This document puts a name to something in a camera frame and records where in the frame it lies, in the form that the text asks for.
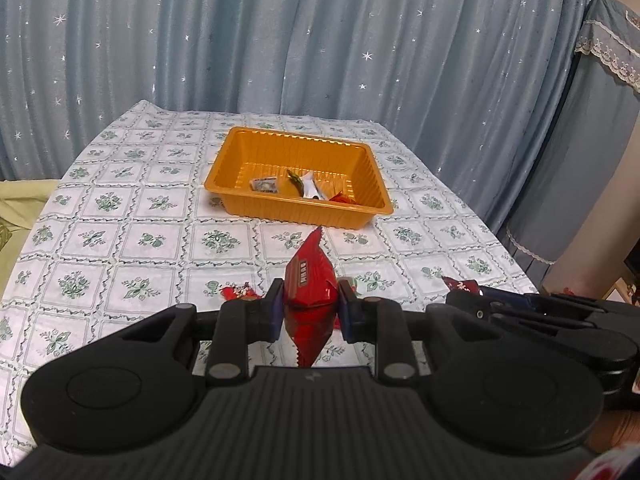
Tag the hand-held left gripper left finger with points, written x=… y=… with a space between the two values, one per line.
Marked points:
x=276 y=310

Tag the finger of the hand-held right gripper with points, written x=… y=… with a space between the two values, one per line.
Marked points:
x=525 y=325
x=540 y=302

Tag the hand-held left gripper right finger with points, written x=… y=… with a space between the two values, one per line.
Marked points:
x=348 y=315

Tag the small red candy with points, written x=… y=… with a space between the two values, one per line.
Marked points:
x=239 y=291

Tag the red snack packet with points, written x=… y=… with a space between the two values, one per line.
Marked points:
x=342 y=199
x=460 y=285
x=306 y=280

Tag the clear grey snack packet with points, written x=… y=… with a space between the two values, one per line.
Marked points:
x=263 y=186

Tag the white snack packet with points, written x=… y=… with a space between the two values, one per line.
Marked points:
x=312 y=189

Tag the orange plastic tray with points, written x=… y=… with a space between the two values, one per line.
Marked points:
x=280 y=155

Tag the person's right forearm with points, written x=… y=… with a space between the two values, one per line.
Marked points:
x=620 y=430

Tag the wooden furniture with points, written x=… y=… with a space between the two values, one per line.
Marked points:
x=625 y=287

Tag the red patterned garment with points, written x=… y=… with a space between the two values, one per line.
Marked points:
x=615 y=467

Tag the blue lace-trimmed cover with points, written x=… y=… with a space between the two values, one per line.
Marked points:
x=565 y=160

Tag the floral tablecloth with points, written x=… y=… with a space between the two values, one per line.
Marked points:
x=125 y=240

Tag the pale green sofa cover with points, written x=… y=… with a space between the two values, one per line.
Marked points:
x=20 y=210

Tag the blue star curtain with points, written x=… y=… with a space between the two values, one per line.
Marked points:
x=300 y=35

